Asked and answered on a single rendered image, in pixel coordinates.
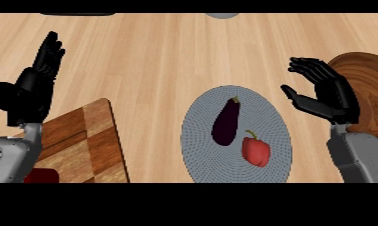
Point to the red bell pepper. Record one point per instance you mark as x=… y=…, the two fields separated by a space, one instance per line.
x=256 y=151

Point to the grey round object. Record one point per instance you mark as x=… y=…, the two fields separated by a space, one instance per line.
x=222 y=15

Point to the wooden checkered cutting board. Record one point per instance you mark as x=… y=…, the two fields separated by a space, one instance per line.
x=89 y=146

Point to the dark red object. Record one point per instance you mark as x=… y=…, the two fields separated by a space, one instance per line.
x=42 y=176

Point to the brown wooden bowl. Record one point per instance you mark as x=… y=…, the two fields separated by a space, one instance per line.
x=364 y=83

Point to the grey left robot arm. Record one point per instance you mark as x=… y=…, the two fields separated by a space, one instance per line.
x=18 y=154

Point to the dark purple eggplant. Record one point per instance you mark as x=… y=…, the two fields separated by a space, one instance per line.
x=226 y=124

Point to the grey round placemat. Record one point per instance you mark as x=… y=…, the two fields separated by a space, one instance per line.
x=237 y=136

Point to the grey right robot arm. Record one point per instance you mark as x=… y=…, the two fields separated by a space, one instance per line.
x=352 y=155

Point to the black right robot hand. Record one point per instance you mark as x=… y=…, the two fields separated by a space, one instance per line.
x=331 y=93

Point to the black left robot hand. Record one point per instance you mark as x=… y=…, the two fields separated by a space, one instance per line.
x=30 y=93

